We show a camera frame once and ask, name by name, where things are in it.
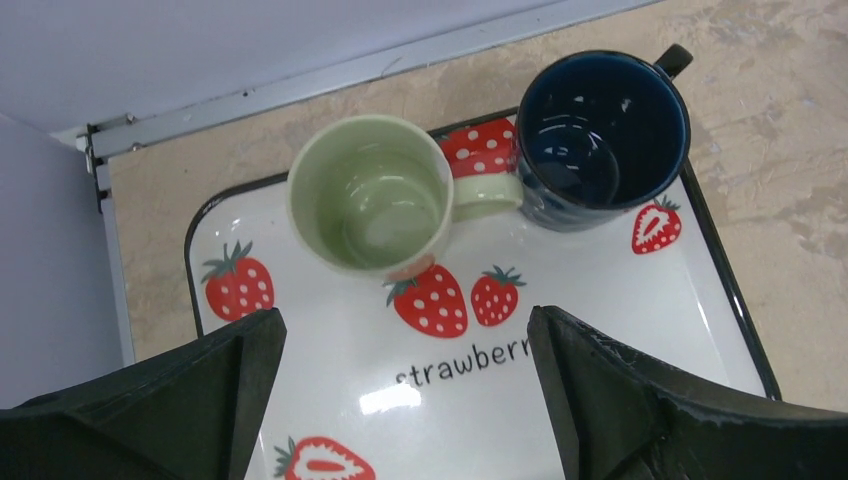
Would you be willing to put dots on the pale green mug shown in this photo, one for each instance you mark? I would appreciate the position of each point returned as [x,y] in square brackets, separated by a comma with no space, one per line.
[375,196]

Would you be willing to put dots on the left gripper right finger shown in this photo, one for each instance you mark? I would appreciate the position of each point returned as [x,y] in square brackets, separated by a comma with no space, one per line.
[619,413]

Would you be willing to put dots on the strawberry print tray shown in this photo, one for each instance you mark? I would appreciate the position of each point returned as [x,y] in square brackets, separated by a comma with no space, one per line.
[437,381]

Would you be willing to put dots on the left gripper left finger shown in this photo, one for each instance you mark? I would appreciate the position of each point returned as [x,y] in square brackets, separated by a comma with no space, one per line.
[193,412]

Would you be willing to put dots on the navy blue mug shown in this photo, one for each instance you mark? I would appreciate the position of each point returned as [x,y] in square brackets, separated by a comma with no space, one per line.
[598,133]

